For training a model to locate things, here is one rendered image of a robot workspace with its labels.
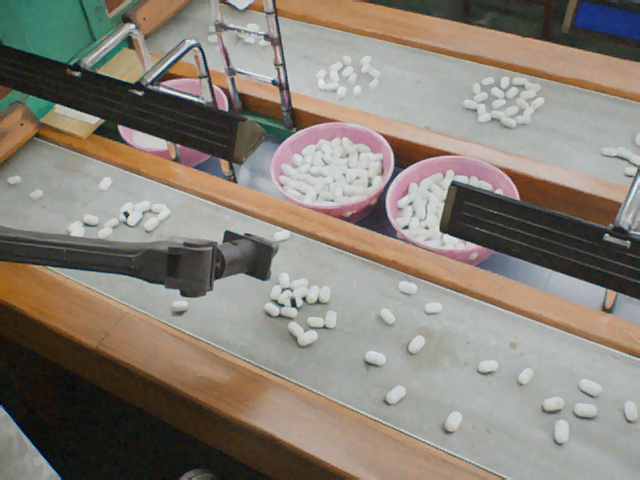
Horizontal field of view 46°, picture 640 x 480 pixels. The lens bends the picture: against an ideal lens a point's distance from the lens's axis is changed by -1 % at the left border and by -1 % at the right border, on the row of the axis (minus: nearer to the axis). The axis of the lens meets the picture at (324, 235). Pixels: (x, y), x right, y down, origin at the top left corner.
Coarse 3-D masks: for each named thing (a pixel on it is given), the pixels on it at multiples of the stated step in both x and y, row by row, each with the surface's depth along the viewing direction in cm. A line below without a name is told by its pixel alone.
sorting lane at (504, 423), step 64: (0, 192) 173; (64, 192) 171; (128, 192) 169; (320, 256) 150; (192, 320) 143; (256, 320) 141; (448, 320) 137; (512, 320) 136; (320, 384) 131; (384, 384) 130; (448, 384) 128; (512, 384) 127; (576, 384) 126; (448, 448) 121; (512, 448) 119; (576, 448) 118
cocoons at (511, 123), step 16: (336, 64) 190; (368, 64) 189; (320, 80) 187; (336, 80) 187; (352, 80) 186; (512, 80) 180; (480, 96) 176; (512, 96) 176; (528, 96) 176; (480, 112) 173; (496, 112) 172; (512, 112) 172; (528, 112) 171
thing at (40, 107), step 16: (112, 48) 199; (96, 64) 196; (32, 96) 181; (48, 112) 187; (32, 352) 213; (0, 368) 204; (0, 384) 206; (0, 400) 208; (16, 400) 214; (16, 416) 216
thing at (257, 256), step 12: (228, 240) 133; (240, 240) 130; (252, 240) 131; (240, 252) 126; (252, 252) 129; (264, 252) 130; (252, 264) 130; (264, 264) 131; (252, 276) 132; (264, 276) 131
